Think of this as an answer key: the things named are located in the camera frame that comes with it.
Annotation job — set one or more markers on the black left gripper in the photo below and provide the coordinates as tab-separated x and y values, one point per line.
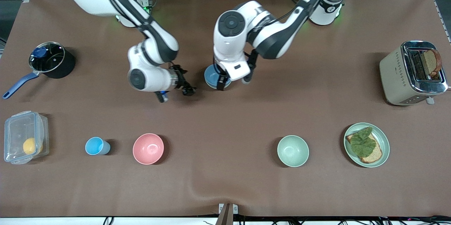
222	73

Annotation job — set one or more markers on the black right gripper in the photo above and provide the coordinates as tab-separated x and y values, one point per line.
182	81

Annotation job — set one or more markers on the blue bowl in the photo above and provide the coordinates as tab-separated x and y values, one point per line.
210	75

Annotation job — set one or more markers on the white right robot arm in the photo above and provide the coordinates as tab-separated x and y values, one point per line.
148	77

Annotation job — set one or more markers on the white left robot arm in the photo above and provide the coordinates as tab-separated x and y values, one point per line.
232	38

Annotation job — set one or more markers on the pink bowl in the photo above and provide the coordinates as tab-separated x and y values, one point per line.
148	149

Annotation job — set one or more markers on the light blue cup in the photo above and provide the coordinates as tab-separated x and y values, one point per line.
94	146

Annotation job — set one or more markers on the glass lid with blue knob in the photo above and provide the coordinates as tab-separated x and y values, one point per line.
47	57

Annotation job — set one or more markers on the green lettuce leaf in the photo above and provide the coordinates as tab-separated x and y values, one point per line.
363	144

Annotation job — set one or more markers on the yellow round fruit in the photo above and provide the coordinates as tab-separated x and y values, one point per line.
30	145

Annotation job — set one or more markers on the bread slice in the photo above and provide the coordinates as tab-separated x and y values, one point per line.
375	155

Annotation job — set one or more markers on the pale green plate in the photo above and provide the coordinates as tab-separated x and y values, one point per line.
384	140

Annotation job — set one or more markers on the beige and chrome toaster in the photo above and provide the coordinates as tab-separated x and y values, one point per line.
394	77

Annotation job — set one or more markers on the clear plastic lidded container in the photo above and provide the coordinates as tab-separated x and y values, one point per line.
16	130

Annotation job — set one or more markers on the brown toast slice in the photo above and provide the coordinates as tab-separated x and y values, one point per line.
431	61

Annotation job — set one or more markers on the metal table edge bracket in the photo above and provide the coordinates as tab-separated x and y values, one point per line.
228	214

